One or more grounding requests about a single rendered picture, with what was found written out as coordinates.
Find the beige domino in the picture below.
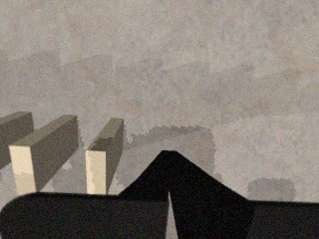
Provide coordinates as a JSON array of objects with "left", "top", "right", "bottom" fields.
[
  {"left": 0, "top": 112, "right": 34, "bottom": 170},
  {"left": 86, "top": 118, "right": 124, "bottom": 195},
  {"left": 9, "top": 115, "right": 79, "bottom": 195}
]

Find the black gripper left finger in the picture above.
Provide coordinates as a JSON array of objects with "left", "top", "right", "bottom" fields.
[{"left": 0, "top": 150, "right": 171, "bottom": 239}]

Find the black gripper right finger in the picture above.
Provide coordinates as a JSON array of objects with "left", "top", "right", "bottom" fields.
[{"left": 169, "top": 150, "right": 319, "bottom": 239}]

